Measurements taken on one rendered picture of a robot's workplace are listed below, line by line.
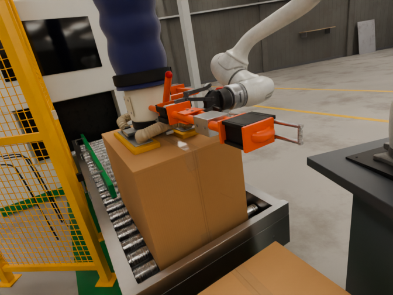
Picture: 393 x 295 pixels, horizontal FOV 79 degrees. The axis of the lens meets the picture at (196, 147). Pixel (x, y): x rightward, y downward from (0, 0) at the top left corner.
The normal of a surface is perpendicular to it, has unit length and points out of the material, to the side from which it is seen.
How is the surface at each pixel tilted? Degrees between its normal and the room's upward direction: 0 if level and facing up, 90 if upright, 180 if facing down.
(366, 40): 81
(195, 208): 90
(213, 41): 90
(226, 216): 90
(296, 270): 0
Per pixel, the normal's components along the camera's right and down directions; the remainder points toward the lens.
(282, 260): -0.16, -0.92
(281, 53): 0.18, 0.32
